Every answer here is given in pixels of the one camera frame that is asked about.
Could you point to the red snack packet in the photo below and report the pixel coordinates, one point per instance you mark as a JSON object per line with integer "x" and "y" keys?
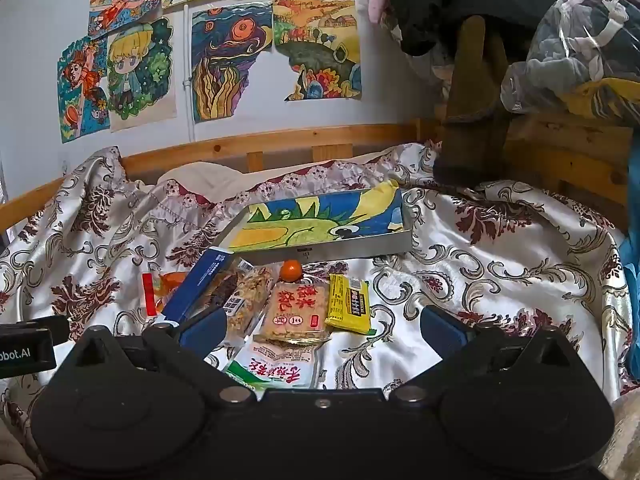
{"x": 152, "y": 292}

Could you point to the yellow snack packet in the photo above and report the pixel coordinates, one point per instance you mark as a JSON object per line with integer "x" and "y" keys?
{"x": 350, "y": 305}

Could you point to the blue box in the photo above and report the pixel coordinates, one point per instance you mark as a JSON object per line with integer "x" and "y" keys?
{"x": 200, "y": 280}

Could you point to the clear nut bar packet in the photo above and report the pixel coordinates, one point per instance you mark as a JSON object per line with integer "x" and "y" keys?
{"x": 247, "y": 290}

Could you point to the white wall pipe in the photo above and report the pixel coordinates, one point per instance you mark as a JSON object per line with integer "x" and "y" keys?
{"x": 188, "y": 85}

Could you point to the floral satin blanket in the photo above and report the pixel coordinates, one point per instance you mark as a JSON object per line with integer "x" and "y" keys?
{"x": 500, "y": 280}

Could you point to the white green snack packet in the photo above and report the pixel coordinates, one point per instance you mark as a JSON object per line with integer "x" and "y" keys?
{"x": 275, "y": 365}

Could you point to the pink cloth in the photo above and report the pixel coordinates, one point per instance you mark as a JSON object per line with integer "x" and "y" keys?
{"x": 376, "y": 5}

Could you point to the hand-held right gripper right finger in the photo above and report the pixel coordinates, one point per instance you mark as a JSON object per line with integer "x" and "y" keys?
{"x": 442, "y": 330}

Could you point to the wooden bed frame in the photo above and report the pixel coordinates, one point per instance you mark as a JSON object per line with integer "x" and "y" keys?
{"x": 300, "y": 137}

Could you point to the brown cloth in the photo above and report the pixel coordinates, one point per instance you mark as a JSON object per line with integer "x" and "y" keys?
{"x": 470, "y": 110}

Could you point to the colourful painted paper liner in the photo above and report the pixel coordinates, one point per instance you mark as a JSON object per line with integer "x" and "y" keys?
{"x": 310, "y": 225}

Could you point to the white pillow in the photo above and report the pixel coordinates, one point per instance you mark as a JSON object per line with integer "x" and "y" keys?
{"x": 200, "y": 172}

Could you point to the metal tray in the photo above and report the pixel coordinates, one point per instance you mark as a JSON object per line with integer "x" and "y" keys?
{"x": 350, "y": 250}

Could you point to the blue cloth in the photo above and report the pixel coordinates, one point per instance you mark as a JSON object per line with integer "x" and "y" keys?
{"x": 632, "y": 270}

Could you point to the plastic bag of clothes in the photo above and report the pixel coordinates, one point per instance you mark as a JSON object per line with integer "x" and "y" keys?
{"x": 575, "y": 50}

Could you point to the basketball girl drawing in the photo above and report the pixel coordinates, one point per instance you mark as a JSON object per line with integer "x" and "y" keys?
{"x": 80, "y": 90}

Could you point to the swirly seaweed drawing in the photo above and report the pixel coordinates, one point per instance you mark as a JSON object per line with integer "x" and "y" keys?
{"x": 225, "y": 60}

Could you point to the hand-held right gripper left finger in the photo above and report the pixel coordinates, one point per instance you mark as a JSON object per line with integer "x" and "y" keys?
{"x": 200, "y": 332}

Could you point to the orange rice cracker packet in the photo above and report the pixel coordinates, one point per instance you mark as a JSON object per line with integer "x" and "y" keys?
{"x": 295, "y": 310}

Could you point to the blond child drawing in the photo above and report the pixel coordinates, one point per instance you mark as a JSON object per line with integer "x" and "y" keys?
{"x": 137, "y": 75}

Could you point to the small orange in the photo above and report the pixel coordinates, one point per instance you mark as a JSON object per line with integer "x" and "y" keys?
{"x": 290, "y": 270}

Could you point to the landscape drawing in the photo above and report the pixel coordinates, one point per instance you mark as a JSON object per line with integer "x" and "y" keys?
{"x": 320, "y": 40}

